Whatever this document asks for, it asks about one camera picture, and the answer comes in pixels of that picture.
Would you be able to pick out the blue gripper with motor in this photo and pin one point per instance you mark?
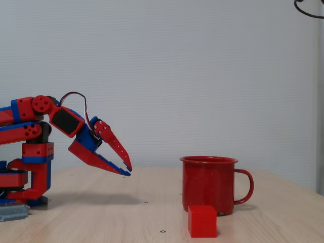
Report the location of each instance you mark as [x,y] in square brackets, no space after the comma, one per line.
[87,141]

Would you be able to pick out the red cube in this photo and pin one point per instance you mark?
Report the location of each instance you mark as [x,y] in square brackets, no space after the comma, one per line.
[202,222]

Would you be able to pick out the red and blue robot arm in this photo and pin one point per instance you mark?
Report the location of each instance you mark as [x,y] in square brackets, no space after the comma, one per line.
[22,111]

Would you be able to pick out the red enamel mug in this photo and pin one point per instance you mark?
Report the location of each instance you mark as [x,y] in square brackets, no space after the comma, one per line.
[207,184]

